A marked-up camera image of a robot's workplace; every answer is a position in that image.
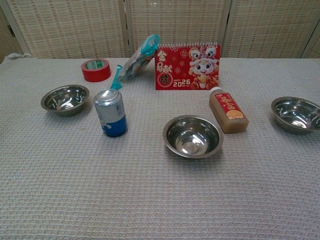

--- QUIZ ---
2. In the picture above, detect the teal plastic stick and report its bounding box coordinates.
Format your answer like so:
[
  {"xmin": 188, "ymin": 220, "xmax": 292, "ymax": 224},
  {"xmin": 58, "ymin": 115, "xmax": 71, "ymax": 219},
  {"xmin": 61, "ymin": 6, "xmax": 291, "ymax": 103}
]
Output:
[{"xmin": 109, "ymin": 64, "xmax": 124, "ymax": 91}]

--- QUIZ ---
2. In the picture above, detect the woven folding screen panel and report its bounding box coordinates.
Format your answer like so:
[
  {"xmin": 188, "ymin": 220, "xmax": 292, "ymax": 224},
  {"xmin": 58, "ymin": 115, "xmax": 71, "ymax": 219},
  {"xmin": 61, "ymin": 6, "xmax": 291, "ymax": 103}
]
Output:
[
  {"xmin": 0, "ymin": 7, "xmax": 26, "ymax": 63},
  {"xmin": 124, "ymin": 0, "xmax": 231, "ymax": 59},
  {"xmin": 222, "ymin": 0, "xmax": 320, "ymax": 59},
  {"xmin": 4, "ymin": 0, "xmax": 129, "ymax": 60},
  {"xmin": 301, "ymin": 26, "xmax": 320, "ymax": 59}
]

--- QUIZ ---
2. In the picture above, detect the clear teal snack packet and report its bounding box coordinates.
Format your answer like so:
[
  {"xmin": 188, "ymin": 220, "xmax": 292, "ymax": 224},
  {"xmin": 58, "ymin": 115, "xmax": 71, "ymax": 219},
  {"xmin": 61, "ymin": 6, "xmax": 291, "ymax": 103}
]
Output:
[{"xmin": 117, "ymin": 33, "xmax": 161, "ymax": 82}]

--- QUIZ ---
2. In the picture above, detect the grey waffle tablecloth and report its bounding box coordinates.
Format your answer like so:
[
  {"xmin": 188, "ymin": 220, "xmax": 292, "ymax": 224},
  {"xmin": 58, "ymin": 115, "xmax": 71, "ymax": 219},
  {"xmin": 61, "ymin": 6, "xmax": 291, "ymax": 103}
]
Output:
[{"xmin": 0, "ymin": 55, "xmax": 320, "ymax": 240}]

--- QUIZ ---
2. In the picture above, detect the wide metal bowl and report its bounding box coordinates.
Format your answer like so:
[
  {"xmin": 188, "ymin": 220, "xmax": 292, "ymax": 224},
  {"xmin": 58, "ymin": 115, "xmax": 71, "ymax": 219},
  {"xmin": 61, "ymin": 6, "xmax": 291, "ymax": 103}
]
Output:
[{"xmin": 270, "ymin": 96, "xmax": 320, "ymax": 136}]

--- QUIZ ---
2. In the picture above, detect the deep metal bowl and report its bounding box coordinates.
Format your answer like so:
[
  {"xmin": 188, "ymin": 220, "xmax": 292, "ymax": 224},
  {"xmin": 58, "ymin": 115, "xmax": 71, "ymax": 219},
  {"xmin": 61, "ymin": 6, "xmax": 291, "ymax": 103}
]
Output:
[{"xmin": 162, "ymin": 114, "xmax": 225, "ymax": 160}]

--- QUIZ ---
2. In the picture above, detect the red 2026 desk calendar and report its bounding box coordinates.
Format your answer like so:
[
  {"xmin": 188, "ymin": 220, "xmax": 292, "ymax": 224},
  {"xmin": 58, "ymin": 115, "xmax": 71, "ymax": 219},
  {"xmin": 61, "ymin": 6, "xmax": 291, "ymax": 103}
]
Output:
[{"xmin": 154, "ymin": 41, "xmax": 222, "ymax": 91}]

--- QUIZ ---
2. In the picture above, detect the small metal bowl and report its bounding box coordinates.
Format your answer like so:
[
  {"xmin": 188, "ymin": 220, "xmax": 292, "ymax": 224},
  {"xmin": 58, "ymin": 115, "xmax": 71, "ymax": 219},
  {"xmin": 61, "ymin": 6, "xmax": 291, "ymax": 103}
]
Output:
[{"xmin": 40, "ymin": 84, "xmax": 90, "ymax": 118}]

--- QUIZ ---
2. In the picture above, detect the brown juice bottle red label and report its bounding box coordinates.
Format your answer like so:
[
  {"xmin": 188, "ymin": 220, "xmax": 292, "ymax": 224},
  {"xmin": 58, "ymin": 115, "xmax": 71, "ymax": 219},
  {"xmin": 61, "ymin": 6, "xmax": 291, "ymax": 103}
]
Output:
[{"xmin": 209, "ymin": 86, "xmax": 250, "ymax": 135}]

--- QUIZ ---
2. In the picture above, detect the red tape roll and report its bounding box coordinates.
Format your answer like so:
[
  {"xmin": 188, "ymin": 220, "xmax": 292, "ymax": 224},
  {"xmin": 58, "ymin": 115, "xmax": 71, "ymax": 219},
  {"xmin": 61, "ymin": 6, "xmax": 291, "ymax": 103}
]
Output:
[{"xmin": 80, "ymin": 58, "xmax": 112, "ymax": 83}]

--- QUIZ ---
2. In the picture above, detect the blue and silver drink can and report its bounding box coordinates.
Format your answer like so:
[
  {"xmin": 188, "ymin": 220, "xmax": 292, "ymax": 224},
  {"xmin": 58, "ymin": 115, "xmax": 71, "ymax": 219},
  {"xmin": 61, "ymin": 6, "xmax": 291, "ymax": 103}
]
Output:
[{"xmin": 93, "ymin": 88, "xmax": 128, "ymax": 138}]

